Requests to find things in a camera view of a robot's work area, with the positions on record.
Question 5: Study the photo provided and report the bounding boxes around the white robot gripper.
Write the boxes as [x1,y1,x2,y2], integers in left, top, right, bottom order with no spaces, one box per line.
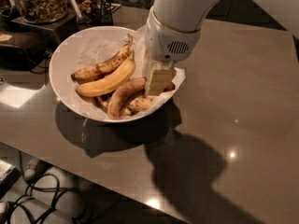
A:
[145,8,201,96]

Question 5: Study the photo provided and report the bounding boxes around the white paper bowl liner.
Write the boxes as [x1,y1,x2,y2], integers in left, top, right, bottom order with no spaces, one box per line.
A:
[71,27,185,122]

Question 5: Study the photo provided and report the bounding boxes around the black device on counter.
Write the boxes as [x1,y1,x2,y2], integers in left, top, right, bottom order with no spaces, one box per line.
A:
[0,43,46,71]

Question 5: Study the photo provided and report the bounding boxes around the white shoe on floor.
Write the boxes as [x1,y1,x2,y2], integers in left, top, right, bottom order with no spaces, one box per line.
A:
[23,158,48,182]

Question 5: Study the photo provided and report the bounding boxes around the glass jar of nuts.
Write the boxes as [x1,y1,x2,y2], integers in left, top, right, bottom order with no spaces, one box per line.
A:
[15,0,68,24]

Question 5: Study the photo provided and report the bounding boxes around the spotted brown top banana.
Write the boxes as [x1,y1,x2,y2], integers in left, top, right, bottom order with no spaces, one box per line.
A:
[71,34,134,83]

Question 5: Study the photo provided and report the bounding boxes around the white ceramic bowl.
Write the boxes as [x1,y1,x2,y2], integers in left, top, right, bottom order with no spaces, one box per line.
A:
[49,25,177,123]

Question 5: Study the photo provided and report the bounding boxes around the brown spotted front banana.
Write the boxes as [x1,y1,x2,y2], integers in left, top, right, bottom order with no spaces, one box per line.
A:
[107,77,175,119]

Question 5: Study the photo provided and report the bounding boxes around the dark wooden tray stand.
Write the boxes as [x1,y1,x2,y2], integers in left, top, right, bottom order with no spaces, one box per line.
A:
[11,4,120,47]

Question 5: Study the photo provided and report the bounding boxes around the black floor cables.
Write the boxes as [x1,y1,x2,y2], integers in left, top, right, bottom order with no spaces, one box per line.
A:
[4,151,92,224]

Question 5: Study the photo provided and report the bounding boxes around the yellow banana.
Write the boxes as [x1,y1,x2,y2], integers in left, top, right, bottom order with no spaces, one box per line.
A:
[76,52,135,97]

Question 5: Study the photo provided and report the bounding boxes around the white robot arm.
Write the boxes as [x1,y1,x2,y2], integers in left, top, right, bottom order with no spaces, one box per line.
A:
[145,0,220,96]

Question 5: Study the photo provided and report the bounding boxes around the black wire holder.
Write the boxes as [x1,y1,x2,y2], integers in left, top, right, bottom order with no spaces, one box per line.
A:
[97,0,117,20]

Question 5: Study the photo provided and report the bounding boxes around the small brown bottom banana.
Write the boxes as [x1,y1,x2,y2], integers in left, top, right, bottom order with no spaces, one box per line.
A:
[94,94,154,116]

